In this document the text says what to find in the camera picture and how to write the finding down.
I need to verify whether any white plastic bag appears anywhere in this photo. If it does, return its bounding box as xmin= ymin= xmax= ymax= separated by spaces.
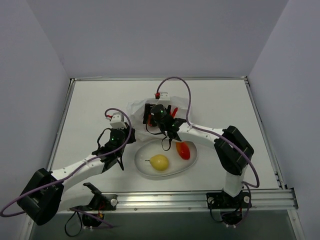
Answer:
xmin=126 ymin=96 xmax=189 ymax=142

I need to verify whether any red yellow fake peach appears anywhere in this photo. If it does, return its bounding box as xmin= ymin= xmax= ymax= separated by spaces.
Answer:
xmin=175 ymin=142 xmax=191 ymax=160

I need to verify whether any yellow fake pear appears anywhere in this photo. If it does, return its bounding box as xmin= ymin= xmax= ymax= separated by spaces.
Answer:
xmin=145 ymin=154 xmax=170 ymax=172

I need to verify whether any orange fake fruit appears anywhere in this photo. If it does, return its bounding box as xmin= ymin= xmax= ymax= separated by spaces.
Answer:
xmin=147 ymin=114 xmax=152 ymax=127

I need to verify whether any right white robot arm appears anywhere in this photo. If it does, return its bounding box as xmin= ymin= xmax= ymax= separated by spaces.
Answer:
xmin=142 ymin=103 xmax=254 ymax=207

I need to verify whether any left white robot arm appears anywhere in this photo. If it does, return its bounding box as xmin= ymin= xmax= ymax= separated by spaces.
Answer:
xmin=17 ymin=126 xmax=136 ymax=226

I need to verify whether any white oval plate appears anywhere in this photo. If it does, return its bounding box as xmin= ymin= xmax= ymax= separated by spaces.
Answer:
xmin=134 ymin=139 xmax=198 ymax=178

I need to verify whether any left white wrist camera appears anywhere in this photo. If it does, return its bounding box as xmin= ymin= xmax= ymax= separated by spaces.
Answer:
xmin=106 ymin=112 xmax=127 ymax=129

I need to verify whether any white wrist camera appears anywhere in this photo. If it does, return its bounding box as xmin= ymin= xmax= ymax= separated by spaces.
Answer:
xmin=106 ymin=112 xmax=127 ymax=129
xmin=155 ymin=92 xmax=171 ymax=108

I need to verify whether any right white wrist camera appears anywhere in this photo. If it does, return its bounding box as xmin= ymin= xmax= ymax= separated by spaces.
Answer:
xmin=155 ymin=92 xmax=171 ymax=108

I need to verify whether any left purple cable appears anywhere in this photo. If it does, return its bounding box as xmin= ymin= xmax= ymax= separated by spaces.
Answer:
xmin=0 ymin=107 xmax=137 ymax=229

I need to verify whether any purple cable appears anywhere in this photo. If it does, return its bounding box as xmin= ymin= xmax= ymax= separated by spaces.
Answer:
xmin=0 ymin=107 xmax=137 ymax=229
xmin=154 ymin=76 xmax=261 ymax=225

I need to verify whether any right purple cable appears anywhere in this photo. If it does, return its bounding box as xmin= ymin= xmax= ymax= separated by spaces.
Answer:
xmin=154 ymin=76 xmax=261 ymax=225

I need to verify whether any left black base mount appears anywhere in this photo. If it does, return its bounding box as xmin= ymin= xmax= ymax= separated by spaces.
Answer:
xmin=75 ymin=182 xmax=118 ymax=229

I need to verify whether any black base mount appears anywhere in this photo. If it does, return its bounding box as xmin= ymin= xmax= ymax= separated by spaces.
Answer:
xmin=75 ymin=182 xmax=118 ymax=229
xmin=206 ymin=190 xmax=252 ymax=228

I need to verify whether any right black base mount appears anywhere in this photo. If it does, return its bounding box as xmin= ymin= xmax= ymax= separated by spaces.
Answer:
xmin=206 ymin=190 xmax=252 ymax=228

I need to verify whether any aluminium front rail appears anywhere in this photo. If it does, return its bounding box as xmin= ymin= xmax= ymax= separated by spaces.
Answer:
xmin=62 ymin=187 xmax=298 ymax=213

